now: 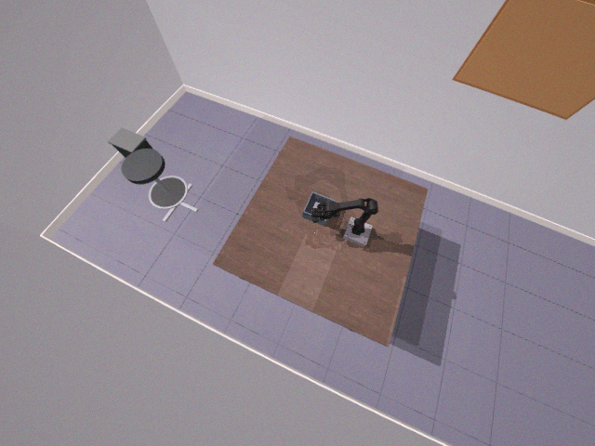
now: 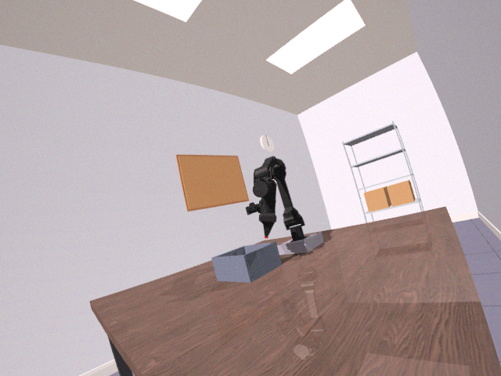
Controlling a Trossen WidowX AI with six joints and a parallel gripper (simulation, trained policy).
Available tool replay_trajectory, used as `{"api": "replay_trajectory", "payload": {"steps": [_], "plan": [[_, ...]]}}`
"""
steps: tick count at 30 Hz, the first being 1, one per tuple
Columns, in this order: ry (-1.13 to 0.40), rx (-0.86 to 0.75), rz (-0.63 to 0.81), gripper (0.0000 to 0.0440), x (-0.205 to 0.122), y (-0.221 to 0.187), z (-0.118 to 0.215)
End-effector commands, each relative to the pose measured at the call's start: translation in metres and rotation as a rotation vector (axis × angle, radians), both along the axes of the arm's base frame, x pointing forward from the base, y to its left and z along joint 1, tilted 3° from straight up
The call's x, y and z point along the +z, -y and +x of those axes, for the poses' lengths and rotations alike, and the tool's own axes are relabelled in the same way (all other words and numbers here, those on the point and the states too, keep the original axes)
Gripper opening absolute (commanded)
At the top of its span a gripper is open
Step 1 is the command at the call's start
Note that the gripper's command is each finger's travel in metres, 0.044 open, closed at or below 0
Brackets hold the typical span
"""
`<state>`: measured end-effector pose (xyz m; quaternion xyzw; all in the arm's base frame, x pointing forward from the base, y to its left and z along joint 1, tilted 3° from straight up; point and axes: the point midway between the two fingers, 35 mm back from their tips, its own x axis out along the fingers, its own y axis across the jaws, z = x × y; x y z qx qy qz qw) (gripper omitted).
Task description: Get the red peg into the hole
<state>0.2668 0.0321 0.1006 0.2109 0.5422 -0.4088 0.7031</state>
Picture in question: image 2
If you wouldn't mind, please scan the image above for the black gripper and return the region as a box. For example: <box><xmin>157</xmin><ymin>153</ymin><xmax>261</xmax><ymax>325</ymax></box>
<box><xmin>259</xmin><ymin>197</ymin><xmax>277</xmax><ymax>237</ymax></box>

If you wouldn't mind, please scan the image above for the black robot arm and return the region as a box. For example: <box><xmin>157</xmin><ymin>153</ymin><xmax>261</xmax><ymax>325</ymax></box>
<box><xmin>246</xmin><ymin>156</ymin><xmax>307</xmax><ymax>242</ymax></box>

